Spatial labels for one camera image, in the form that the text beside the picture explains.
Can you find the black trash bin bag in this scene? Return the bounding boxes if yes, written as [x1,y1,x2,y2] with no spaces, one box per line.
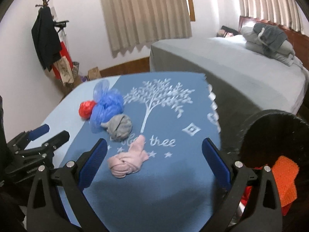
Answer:
[235,109,308,231]

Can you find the pink knotted cloth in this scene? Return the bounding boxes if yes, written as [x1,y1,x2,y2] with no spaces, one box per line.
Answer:
[107,135,149,179]

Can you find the red shiny wrapper ball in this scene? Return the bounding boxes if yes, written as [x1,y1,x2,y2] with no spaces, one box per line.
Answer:
[79,100,96,119]

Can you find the grey knotted cloth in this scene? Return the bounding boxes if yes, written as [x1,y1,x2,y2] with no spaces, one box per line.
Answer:
[101,114,132,142]

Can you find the blue plastic bag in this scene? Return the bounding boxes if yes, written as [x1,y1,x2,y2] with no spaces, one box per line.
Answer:
[89,79,124,133]

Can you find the beige tote bag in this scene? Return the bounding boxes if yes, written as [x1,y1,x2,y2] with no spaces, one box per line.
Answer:
[53,56,74,84]

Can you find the blue tree-print tablecloth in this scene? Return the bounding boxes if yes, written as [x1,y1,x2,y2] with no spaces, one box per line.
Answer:
[25,71,223,232]

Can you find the brown paper bag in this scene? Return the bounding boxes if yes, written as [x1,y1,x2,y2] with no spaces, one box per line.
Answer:
[87,67,101,81]

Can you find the red hanging bag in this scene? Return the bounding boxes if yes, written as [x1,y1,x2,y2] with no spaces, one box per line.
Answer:
[52,41,74,84]

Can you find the grey bed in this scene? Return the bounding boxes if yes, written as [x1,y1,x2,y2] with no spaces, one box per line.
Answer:
[149,34,309,136]

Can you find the wooden coat rack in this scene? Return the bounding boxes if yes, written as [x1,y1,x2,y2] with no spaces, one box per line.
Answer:
[35,0,50,7]

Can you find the grey pillow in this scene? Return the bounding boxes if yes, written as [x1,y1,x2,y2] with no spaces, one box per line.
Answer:
[240,23,303,67]

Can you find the plush toy on bed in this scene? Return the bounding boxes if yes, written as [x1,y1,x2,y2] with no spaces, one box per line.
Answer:
[216,26,239,38]

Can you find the dark grey folded clothes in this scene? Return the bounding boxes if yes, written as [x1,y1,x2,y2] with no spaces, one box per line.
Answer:
[253,23,288,57]

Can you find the beige curtain left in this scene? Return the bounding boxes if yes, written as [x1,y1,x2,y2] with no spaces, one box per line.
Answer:
[101,0,192,54]

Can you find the beige curtain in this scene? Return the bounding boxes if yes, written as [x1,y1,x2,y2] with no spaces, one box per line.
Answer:
[239,0,303,32]
[101,0,192,54]

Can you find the wooden headboard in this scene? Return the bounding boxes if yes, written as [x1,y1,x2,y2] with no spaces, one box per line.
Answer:
[238,16,309,71]

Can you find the beige curtain right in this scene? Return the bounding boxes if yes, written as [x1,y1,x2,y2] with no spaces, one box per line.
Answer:
[239,0,303,32]

